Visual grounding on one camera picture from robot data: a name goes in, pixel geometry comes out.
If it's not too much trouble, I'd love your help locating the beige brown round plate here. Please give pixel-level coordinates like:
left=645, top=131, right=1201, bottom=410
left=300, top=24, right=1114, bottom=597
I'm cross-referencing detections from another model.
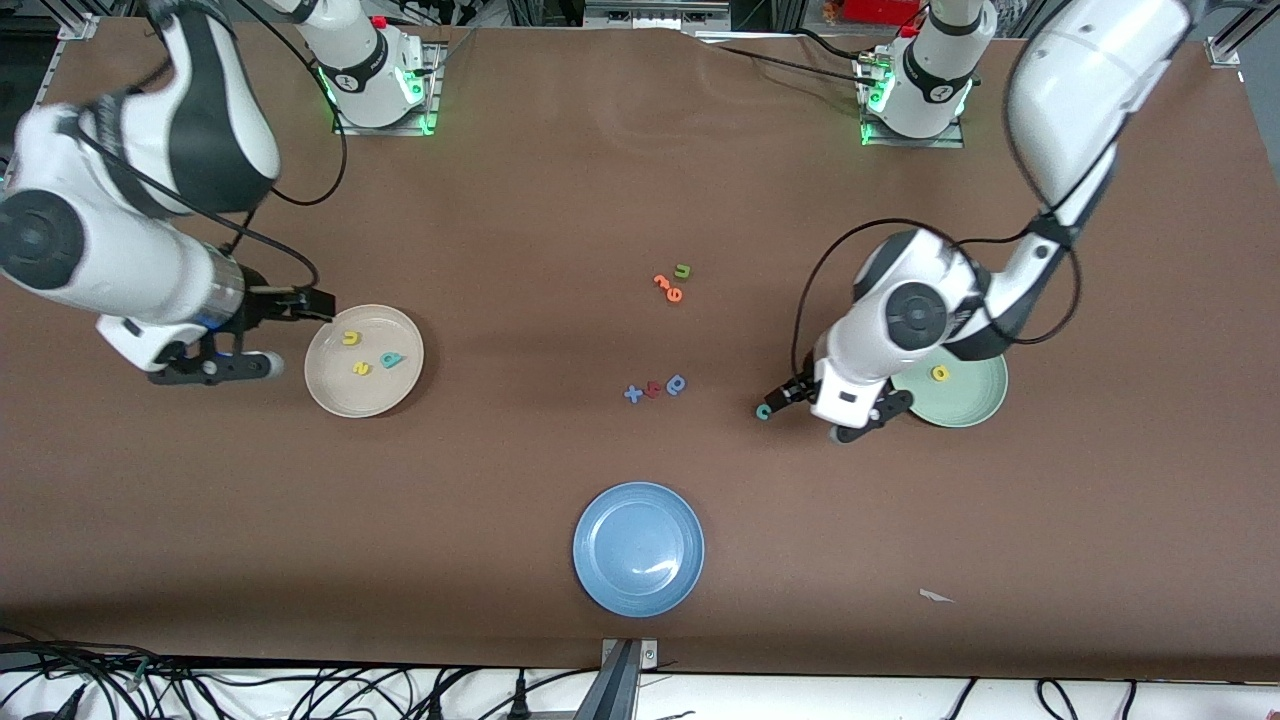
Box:
left=304, top=304, right=425, bottom=419

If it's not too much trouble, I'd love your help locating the green round plate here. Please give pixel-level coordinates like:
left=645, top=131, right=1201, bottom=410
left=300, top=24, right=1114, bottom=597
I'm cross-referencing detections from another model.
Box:
left=890, top=348, right=1009, bottom=429

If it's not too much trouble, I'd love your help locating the brown table cover mat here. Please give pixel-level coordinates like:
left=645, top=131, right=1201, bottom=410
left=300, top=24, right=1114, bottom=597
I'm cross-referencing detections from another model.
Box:
left=0, top=18, right=1280, bottom=681

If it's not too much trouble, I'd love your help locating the blue round plate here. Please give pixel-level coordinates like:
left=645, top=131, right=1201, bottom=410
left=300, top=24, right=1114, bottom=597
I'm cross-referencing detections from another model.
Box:
left=572, top=482, right=706, bottom=619

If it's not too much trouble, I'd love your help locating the red box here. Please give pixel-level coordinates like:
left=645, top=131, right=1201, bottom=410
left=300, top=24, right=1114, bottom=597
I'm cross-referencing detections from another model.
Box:
left=840, top=0, right=926, bottom=26

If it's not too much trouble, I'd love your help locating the grey metal box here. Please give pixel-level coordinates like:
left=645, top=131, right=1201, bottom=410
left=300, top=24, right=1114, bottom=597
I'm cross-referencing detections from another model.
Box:
left=583, top=0, right=731, bottom=31

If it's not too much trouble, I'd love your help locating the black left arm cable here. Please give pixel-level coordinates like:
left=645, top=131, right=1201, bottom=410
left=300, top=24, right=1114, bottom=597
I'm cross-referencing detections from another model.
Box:
left=795, top=218, right=1086, bottom=401

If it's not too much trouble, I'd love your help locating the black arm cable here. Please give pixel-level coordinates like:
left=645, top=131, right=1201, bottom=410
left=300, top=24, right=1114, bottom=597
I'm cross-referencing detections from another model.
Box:
left=60, top=0, right=349, bottom=291
left=795, top=218, right=1086, bottom=401

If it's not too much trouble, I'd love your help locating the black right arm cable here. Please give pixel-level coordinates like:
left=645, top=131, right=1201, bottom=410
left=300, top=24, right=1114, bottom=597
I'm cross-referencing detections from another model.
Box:
left=60, top=0, right=349, bottom=291

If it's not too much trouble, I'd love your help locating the thin black cable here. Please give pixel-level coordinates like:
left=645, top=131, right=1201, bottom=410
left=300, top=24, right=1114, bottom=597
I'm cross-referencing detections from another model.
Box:
left=700, top=28, right=881, bottom=86

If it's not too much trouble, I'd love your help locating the aluminium camera post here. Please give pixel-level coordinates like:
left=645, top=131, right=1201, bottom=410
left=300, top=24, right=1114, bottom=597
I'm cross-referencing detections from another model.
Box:
left=575, top=640, right=641, bottom=720

